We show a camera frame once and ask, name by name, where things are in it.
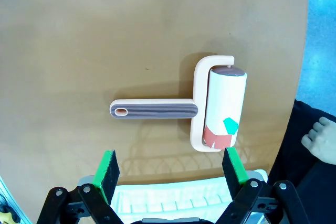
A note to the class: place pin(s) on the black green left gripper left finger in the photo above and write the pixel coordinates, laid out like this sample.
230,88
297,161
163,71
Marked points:
109,172

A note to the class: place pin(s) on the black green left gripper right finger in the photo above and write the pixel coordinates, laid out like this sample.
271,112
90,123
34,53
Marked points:
235,170

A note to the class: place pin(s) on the peach lint roller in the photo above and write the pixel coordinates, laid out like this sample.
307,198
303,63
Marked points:
199,98

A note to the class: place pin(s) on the person's bare hand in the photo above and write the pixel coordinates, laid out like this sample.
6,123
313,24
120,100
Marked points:
324,140

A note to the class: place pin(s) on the red-brown paper scrap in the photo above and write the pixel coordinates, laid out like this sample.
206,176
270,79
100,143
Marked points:
218,140

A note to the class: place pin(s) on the white plastic slotted basket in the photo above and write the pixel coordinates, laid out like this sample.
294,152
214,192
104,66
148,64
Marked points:
168,195

